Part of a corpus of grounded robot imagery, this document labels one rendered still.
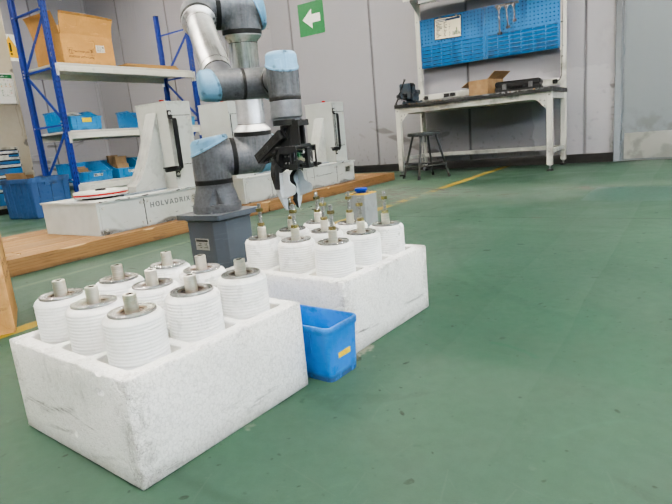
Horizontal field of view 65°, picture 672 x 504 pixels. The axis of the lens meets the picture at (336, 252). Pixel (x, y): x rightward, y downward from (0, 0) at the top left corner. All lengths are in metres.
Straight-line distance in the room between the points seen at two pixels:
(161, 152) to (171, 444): 2.82
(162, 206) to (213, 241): 1.74
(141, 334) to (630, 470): 0.74
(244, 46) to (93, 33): 4.96
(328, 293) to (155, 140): 2.52
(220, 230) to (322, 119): 3.41
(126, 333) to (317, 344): 0.40
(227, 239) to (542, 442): 1.06
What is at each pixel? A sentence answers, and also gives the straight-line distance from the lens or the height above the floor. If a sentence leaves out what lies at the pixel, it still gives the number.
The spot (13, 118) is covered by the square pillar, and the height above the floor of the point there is 1.04.
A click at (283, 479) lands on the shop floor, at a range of 0.87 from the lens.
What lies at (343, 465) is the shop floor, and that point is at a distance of 0.88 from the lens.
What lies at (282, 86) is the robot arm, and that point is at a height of 0.62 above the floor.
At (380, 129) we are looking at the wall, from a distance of 6.86.
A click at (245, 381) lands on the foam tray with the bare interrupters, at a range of 0.99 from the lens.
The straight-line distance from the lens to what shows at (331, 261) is 1.22.
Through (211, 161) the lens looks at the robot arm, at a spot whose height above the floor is 0.45.
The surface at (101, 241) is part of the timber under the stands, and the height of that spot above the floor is 0.07.
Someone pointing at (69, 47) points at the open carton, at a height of 1.61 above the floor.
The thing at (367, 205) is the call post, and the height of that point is 0.28.
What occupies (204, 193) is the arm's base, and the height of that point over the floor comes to 0.36.
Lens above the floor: 0.50
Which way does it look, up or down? 12 degrees down
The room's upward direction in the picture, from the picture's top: 5 degrees counter-clockwise
